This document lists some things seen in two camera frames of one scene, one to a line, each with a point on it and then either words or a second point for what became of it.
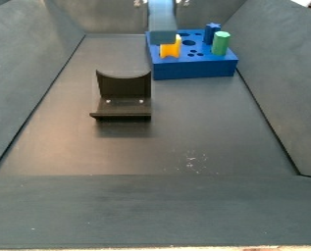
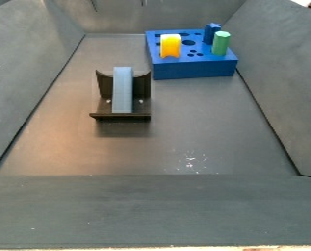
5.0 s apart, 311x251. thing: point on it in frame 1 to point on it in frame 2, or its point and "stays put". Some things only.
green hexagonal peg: [220, 40] stays put
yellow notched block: [170, 49] stays put
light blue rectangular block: [161, 22] to [122, 90]
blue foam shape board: [197, 62] stays put
